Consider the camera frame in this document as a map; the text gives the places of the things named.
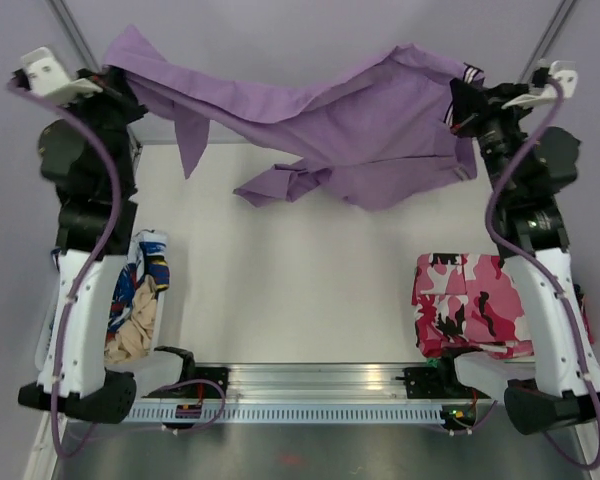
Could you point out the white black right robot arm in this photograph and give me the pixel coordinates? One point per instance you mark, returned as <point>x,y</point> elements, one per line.
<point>523,220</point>

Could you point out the purple trousers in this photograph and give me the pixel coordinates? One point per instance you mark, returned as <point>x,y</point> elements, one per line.
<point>372,137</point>

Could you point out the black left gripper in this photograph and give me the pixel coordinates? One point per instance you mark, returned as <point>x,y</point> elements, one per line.
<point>117,90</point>

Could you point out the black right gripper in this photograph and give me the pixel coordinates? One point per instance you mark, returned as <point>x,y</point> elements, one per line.
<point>476,105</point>

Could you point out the aluminium frame rail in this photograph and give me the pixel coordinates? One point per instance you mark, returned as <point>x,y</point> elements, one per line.
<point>313,382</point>

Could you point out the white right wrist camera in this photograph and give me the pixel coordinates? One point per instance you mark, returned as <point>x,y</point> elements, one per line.
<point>548,83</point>

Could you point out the blue white patterned garment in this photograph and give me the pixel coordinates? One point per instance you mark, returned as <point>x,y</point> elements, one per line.
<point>146,257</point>

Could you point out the beige garment in basket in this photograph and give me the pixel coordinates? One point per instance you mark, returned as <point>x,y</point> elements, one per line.
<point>132,340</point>

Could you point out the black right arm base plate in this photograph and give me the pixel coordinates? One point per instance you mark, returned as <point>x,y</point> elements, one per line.
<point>427,382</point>

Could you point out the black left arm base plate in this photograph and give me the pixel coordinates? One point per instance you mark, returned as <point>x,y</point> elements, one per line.
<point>208,379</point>

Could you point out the white plastic laundry basket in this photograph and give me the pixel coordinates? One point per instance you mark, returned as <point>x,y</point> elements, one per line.
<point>134,312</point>

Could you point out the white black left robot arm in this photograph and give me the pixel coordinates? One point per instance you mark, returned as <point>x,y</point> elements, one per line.
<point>88,155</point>

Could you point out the white slotted cable duct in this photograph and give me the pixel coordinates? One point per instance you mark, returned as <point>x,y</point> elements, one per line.
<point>252,413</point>

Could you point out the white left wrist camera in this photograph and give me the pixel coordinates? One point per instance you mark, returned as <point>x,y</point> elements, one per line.
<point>49,79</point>

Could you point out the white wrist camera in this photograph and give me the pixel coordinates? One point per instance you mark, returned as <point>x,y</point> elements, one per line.
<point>49,79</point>
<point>548,83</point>

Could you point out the pink camouflage folded trousers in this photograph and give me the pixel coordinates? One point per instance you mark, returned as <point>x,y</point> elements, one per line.
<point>470,301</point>

